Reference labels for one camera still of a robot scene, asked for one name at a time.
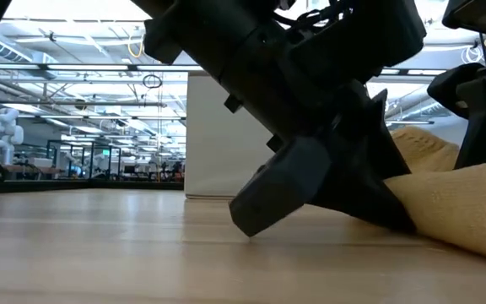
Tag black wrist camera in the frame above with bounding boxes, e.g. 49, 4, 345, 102
441, 0, 486, 38
289, 0, 428, 85

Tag beige fabric storage box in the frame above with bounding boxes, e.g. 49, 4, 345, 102
183, 70, 278, 200

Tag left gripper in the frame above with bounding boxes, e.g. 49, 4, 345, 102
132, 0, 371, 238

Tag grey ceiling duct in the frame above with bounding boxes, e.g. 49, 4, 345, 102
0, 36, 58, 81

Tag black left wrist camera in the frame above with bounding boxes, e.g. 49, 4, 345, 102
289, 0, 428, 85

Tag black hanging cable loop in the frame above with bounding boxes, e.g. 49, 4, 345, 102
142, 73, 164, 90

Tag mustard yellow towel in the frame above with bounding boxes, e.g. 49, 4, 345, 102
384, 126, 486, 265

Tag silver ventilation duct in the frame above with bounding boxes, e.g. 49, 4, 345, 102
388, 90, 459, 123

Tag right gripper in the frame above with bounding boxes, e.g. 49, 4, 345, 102
427, 58, 486, 171

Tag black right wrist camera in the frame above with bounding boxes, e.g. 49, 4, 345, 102
441, 0, 486, 38

